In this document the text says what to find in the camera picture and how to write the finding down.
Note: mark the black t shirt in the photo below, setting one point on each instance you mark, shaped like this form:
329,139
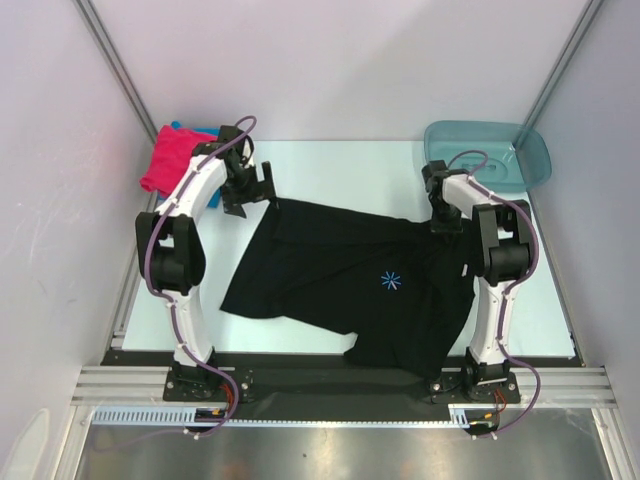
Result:
404,290

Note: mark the white cable duct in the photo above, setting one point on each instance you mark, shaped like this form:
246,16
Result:
158,416
486,415

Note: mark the left white cable duct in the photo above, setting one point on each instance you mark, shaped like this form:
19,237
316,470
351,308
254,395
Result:
158,416

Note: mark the pink folded t shirt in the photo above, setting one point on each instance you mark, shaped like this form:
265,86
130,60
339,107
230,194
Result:
170,159

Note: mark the blue folded t shirt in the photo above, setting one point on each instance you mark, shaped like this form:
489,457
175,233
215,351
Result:
216,198

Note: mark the aluminium corner post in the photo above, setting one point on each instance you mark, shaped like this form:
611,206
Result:
109,51
578,33

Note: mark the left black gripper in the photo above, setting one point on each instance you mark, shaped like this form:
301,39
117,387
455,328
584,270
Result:
259,190

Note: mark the right aluminium corner post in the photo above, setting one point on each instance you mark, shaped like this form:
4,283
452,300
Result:
578,33

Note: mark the left aluminium corner post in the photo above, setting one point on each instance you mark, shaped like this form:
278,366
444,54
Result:
109,51

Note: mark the teal plastic bin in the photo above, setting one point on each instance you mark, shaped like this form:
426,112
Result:
505,157

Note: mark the right white cable duct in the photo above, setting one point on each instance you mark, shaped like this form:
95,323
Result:
486,415

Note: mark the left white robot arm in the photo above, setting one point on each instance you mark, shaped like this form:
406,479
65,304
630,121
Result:
171,257

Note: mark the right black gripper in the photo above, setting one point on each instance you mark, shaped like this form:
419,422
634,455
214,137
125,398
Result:
453,227

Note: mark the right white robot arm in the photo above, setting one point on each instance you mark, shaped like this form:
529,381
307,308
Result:
504,253

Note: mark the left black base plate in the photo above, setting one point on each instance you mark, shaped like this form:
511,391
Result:
193,384

